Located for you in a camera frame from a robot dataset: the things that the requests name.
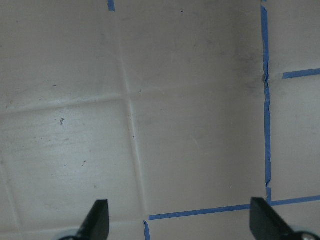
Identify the brown paper table cover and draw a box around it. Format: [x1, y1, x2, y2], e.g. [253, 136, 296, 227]
[0, 0, 320, 240]

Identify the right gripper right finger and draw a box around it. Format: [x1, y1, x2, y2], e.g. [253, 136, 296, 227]
[249, 197, 300, 240]

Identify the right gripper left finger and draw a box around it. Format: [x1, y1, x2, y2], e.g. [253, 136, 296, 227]
[75, 199, 110, 240]

